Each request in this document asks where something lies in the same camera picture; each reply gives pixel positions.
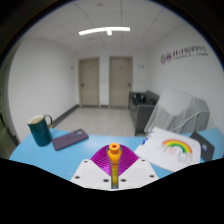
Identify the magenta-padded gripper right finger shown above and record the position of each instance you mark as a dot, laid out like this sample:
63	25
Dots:
140	173

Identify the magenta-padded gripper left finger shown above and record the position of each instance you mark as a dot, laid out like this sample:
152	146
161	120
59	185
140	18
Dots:
91	173

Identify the white rainbow-printed mouse pad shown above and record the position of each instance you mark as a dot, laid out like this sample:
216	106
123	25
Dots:
168	151

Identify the purple phone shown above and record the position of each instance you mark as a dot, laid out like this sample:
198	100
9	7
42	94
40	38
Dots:
70	139

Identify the grey sofa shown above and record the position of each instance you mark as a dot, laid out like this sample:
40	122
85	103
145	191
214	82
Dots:
141	113

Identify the dark green mug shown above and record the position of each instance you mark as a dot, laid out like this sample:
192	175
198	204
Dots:
39	131

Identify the grey draped cover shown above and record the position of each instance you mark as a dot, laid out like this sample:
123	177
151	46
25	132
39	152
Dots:
180	113

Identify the beige door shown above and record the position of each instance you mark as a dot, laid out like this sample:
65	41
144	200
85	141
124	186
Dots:
89	81
121	81

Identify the long ceiling light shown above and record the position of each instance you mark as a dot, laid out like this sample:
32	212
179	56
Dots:
103	30

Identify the purple wall sign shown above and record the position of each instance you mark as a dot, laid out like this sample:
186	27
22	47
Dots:
183	54

